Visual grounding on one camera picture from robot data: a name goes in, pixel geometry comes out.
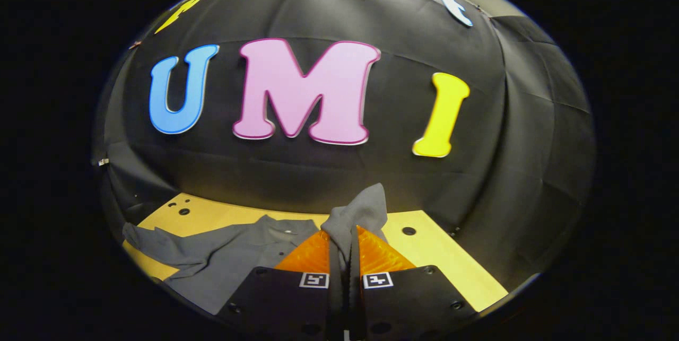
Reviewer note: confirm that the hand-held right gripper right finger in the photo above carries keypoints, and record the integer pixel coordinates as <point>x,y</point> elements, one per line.
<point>354,293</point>

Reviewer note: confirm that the black backdrop cloth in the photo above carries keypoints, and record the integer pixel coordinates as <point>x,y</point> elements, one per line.
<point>329,171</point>

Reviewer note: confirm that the grey collared shirt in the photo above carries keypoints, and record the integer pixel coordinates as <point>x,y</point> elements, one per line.
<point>233,261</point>

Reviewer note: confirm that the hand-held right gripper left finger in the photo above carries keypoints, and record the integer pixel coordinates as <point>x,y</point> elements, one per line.
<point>335,288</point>

